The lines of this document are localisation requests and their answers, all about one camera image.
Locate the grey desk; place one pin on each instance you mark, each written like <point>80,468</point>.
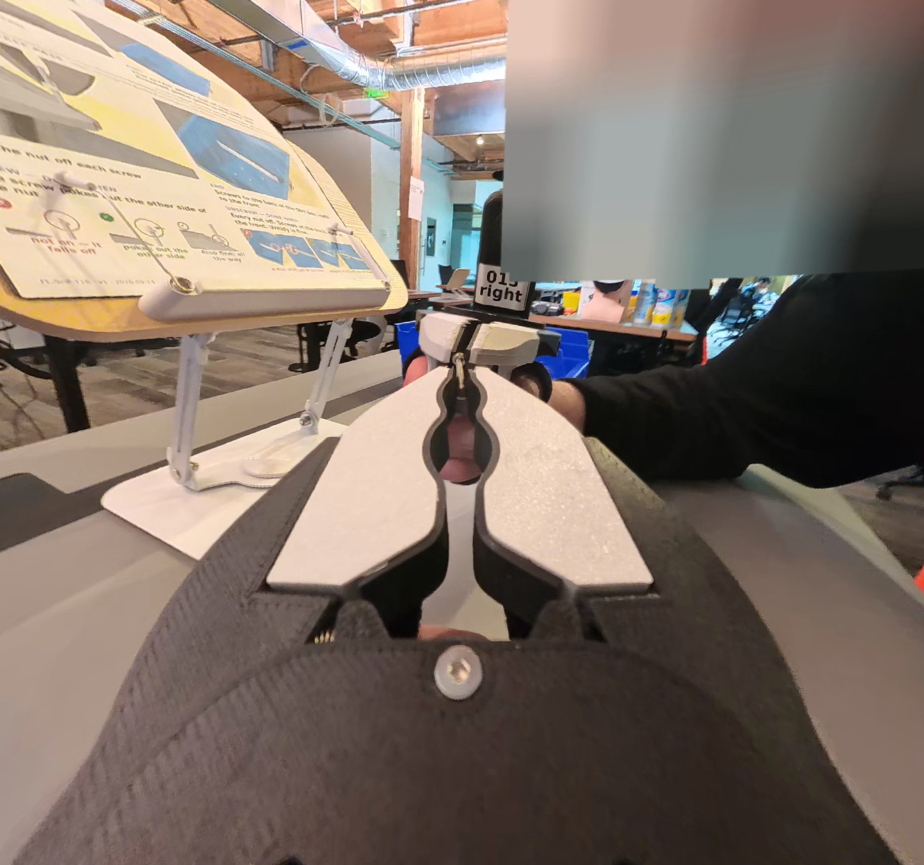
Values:
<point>722,533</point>

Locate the white paper notice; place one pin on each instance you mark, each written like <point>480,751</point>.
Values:
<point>416,197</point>

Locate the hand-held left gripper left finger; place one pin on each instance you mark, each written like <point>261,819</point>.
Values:
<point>361,504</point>

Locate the person's right forearm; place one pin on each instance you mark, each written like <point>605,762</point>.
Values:
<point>722,403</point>

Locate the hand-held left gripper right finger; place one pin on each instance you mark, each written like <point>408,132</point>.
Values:
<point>563,511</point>

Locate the wooden pillar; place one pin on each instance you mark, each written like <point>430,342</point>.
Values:
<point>411,158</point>

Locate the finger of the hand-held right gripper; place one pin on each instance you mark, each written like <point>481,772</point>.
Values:
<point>442,338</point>
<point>505,345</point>

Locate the person's right hand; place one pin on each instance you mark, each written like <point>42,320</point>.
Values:
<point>460,454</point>

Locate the dark grey desk mat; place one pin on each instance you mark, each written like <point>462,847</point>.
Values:
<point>29,511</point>

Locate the cleaning wipes canister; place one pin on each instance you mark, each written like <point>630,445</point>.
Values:
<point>645,302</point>
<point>663,308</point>
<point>681,308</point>

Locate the long metal screw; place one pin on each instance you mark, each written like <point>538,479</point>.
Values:
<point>459,374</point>

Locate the instruction sheet on white stand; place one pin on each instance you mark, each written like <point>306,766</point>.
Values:
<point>166,504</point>

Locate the printed instruction sheet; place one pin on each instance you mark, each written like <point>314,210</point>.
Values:
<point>144,158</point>

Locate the silver spiral air duct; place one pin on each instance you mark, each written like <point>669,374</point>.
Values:
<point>433,67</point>

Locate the green exit sign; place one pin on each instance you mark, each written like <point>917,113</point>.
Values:
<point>375,93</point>

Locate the blue plastic bin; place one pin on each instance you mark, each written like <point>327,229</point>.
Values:
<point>570,352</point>

